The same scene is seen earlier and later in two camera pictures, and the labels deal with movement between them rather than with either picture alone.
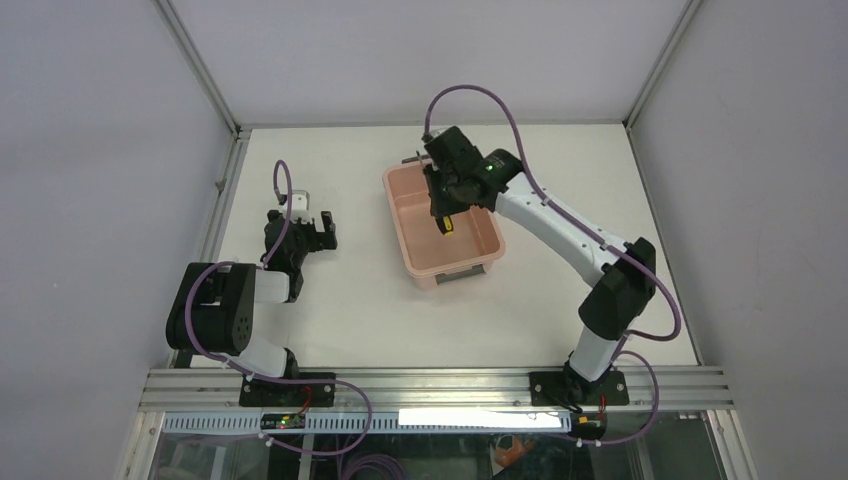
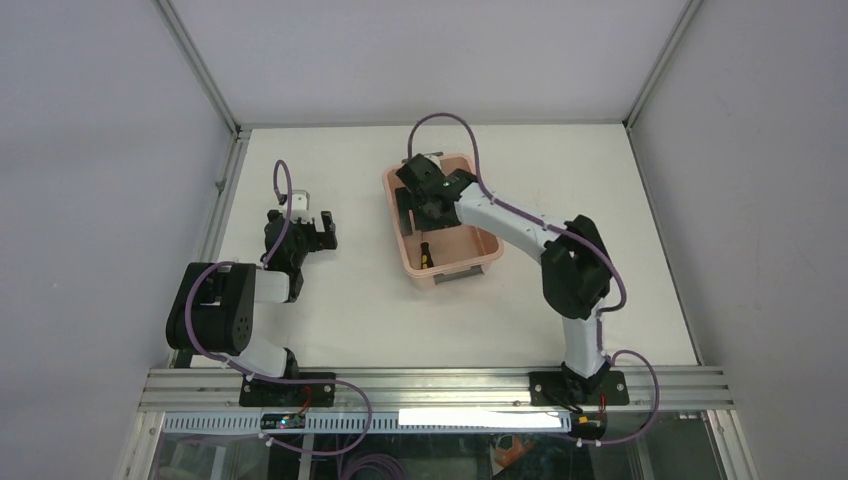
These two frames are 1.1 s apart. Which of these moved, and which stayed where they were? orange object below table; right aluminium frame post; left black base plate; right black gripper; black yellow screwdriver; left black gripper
Moved: right black gripper; black yellow screwdriver
Stayed: orange object below table; left black base plate; right aluminium frame post; left black gripper
